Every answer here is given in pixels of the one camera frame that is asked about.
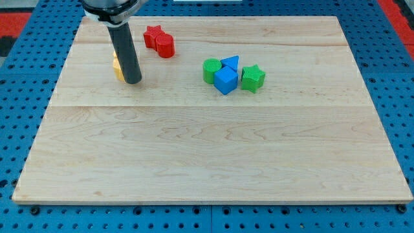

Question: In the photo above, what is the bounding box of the yellow block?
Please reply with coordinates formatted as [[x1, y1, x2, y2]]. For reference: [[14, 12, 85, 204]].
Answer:
[[113, 52, 125, 82]]

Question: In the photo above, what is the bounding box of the green cylinder block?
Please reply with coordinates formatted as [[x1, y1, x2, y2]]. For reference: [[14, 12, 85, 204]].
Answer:
[[202, 58, 222, 84]]

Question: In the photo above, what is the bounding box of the wooden board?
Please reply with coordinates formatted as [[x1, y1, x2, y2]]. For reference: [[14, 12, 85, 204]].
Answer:
[[12, 16, 413, 205]]

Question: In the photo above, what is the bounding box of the red cylinder block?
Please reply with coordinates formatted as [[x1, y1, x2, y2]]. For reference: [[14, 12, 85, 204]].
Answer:
[[155, 34, 175, 58]]

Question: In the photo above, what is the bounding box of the red star block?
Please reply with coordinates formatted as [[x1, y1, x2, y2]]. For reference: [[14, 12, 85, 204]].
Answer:
[[143, 25, 164, 50]]

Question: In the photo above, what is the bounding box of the blue triangle block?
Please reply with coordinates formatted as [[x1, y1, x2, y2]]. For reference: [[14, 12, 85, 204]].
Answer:
[[220, 55, 239, 72]]

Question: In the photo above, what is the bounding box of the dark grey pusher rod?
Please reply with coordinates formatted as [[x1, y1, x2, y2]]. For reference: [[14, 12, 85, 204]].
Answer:
[[108, 23, 142, 84]]

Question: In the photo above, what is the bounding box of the green star block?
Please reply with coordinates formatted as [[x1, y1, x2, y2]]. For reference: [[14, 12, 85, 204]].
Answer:
[[241, 64, 266, 93]]

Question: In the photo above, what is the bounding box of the blue cube block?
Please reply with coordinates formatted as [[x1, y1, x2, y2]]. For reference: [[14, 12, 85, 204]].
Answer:
[[214, 67, 238, 95]]

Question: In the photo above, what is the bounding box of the robot arm flange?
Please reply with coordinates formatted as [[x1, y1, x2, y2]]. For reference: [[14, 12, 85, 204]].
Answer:
[[81, 0, 147, 28]]

